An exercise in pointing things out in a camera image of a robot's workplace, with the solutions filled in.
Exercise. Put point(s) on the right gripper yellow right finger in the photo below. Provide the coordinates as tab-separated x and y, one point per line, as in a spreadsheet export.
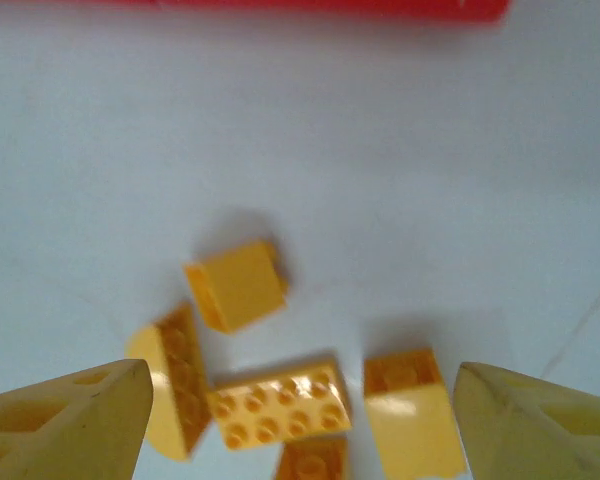
535	430

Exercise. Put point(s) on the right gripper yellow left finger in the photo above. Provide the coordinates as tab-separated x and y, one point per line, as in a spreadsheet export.
65	430

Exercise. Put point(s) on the yellow curved lego brick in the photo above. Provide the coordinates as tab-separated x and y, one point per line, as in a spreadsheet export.
172	390

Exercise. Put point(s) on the yellow tall lego brick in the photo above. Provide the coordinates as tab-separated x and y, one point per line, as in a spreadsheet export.
240	287
412	420

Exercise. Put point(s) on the yellow eight-stud lego brick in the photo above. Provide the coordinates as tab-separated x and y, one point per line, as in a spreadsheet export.
280	405

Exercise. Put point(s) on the yellow flat lego brick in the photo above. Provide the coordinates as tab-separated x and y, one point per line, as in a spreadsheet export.
312	462

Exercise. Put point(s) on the red plastic bin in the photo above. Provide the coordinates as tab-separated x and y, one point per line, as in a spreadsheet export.
330	7

